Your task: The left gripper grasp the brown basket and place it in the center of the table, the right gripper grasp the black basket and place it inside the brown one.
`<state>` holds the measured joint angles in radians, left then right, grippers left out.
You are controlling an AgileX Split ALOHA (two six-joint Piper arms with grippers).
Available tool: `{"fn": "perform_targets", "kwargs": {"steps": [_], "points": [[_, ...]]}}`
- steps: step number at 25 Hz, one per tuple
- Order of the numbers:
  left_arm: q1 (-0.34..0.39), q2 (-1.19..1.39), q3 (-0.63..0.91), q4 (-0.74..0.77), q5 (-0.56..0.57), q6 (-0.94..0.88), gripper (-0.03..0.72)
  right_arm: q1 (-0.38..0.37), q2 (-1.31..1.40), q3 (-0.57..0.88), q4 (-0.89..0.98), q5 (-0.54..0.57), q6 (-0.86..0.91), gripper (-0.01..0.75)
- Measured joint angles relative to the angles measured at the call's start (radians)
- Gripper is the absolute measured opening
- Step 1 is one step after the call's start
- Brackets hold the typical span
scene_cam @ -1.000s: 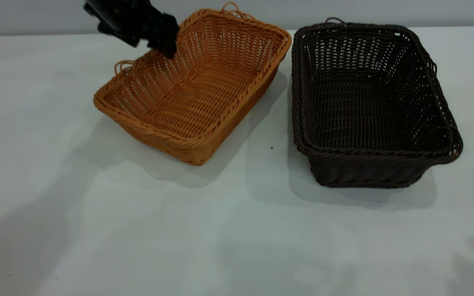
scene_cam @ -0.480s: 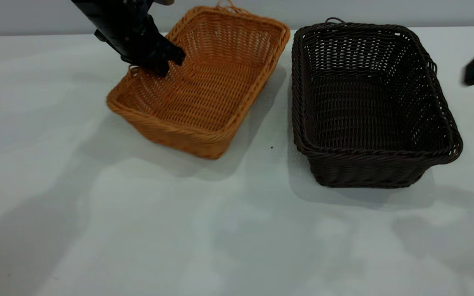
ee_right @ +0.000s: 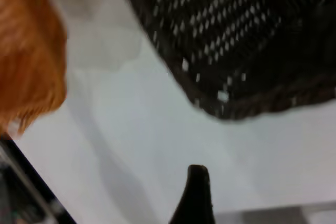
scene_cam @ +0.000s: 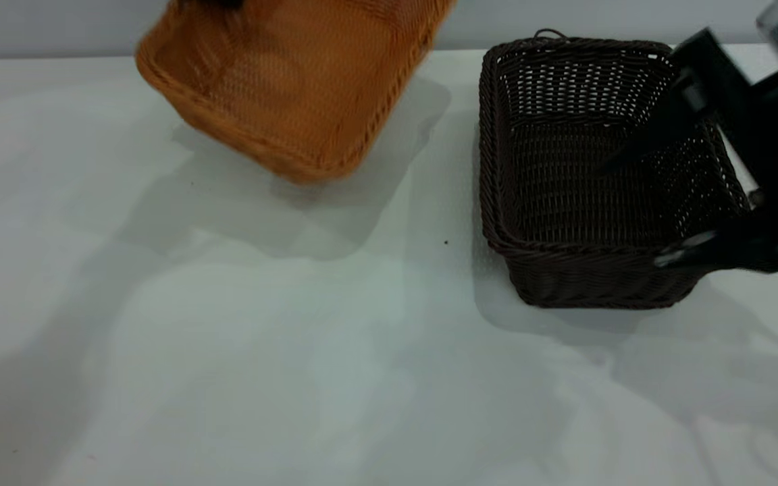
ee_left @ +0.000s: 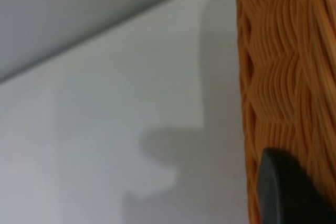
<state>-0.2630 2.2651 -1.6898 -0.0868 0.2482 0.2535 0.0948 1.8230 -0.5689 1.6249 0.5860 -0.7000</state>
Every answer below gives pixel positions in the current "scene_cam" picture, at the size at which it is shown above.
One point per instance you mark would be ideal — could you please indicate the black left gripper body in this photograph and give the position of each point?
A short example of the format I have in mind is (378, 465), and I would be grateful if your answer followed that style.
(213, 4)

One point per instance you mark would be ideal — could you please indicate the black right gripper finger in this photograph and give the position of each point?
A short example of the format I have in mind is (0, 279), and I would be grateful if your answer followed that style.
(662, 125)
(733, 250)

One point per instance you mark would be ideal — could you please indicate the orange wicker basket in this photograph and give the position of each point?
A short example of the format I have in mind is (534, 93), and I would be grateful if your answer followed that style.
(294, 88)

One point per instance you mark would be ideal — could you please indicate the dark brown wicker basket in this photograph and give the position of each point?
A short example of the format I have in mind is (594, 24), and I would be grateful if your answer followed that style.
(564, 202)

